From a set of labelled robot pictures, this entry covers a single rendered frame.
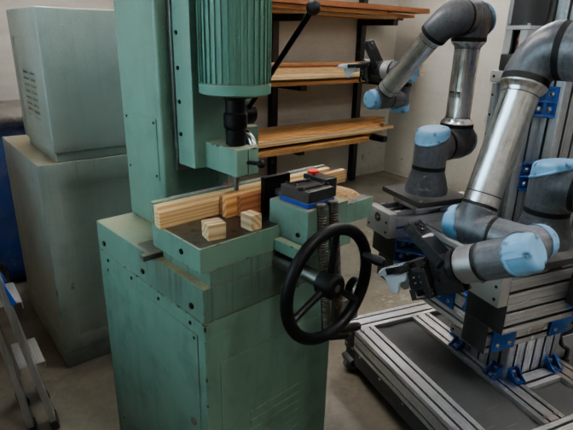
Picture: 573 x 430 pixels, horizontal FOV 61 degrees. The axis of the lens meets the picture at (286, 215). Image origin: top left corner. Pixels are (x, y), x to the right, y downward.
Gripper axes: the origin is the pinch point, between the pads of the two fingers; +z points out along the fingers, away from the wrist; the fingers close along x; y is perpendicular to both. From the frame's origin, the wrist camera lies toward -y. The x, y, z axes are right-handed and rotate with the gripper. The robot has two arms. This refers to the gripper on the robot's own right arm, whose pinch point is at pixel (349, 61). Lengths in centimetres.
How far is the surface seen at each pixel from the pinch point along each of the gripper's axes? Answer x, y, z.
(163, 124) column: -105, -1, -37
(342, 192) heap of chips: -65, 24, -62
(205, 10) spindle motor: -98, -28, -55
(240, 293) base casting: -108, 34, -72
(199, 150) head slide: -100, 5, -46
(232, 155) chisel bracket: -97, 5, -58
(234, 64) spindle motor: -96, -16, -61
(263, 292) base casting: -101, 37, -71
